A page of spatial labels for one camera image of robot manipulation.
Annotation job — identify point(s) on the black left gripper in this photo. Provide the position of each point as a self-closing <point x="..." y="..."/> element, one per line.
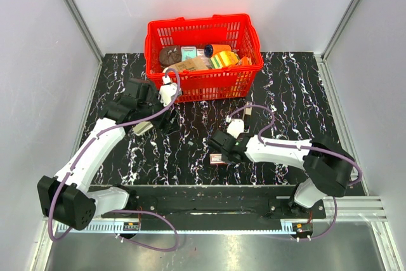
<point x="164" y="124"/>

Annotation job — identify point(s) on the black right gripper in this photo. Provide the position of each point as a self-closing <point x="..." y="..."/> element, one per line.
<point x="225" y="158"/>

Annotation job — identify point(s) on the beige stapler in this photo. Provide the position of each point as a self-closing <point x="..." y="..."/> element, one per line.
<point x="142" y="128"/>

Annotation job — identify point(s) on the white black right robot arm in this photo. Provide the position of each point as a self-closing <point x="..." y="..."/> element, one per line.
<point x="327" y="165"/>

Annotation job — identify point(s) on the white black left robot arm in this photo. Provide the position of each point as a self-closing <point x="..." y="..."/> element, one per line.
<point x="66" y="196"/>

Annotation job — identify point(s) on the staple box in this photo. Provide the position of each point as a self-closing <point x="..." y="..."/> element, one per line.
<point x="216" y="159"/>

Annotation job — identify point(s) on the cardboard box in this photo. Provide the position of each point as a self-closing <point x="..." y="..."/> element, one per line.
<point x="189" y="65"/>

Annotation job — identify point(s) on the brown round item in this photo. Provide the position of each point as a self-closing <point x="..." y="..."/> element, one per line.
<point x="170" y="55"/>

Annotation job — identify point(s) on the teal small box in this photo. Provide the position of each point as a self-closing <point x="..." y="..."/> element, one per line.
<point x="188" y="52"/>

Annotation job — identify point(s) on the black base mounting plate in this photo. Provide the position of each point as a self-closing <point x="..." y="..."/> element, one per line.
<point x="269" y="207"/>

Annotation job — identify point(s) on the yellow green striped box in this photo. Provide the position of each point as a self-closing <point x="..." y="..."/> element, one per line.
<point x="224" y="59"/>

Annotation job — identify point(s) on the orange cylinder can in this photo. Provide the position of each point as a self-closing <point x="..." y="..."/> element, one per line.
<point x="212" y="49"/>

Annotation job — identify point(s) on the orange packet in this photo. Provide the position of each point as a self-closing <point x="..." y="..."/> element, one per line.
<point x="244" y="61"/>

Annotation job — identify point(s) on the red plastic basket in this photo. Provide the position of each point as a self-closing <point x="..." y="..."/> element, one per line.
<point x="229" y="82"/>

